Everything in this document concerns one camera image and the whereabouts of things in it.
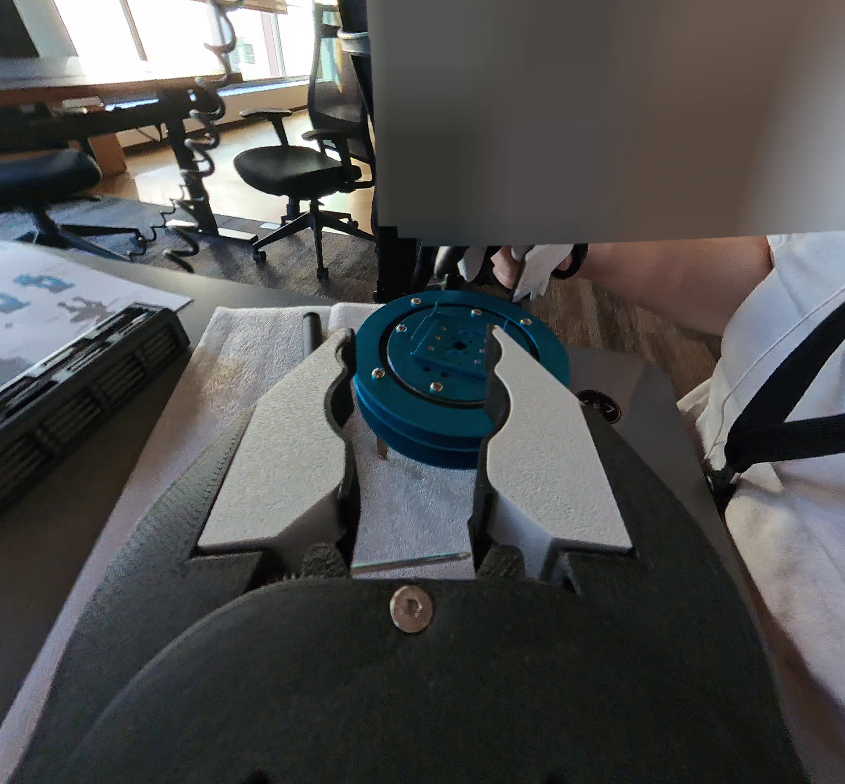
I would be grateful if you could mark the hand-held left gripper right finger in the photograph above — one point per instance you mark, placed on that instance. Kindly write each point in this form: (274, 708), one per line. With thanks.
(554, 467)

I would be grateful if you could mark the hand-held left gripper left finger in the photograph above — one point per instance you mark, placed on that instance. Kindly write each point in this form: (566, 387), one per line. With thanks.
(277, 467)

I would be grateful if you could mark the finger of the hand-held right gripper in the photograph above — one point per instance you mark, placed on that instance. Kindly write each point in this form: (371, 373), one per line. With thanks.
(535, 269)
(478, 262)

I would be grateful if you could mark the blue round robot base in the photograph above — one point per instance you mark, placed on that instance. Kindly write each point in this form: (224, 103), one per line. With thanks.
(422, 414)

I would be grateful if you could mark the person's right forearm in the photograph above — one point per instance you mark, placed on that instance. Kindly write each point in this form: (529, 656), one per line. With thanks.
(673, 282)

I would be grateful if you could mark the round black desk grommet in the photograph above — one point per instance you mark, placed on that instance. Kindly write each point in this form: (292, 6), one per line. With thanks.
(597, 404)

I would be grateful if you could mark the black desk leg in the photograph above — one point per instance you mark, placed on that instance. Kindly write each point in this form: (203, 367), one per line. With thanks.
(396, 269)

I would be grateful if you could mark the grey desk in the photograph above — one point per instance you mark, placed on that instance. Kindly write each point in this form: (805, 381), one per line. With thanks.
(647, 388)

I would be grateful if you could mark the person's right hand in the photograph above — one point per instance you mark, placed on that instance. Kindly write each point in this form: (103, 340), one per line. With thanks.
(505, 266)

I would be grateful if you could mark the black pen-shaped screwdriver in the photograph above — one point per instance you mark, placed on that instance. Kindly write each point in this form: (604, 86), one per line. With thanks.
(311, 335)

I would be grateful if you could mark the black screwdriver bit case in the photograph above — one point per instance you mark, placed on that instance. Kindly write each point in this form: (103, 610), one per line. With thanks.
(86, 388)

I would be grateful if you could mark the open instruction booklet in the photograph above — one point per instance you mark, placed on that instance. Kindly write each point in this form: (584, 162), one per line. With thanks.
(39, 259)

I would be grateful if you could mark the black armless office chair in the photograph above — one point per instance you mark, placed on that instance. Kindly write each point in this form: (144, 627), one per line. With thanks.
(46, 170)

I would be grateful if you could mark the dark monitor screen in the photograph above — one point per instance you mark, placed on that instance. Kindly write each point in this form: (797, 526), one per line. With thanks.
(16, 18)

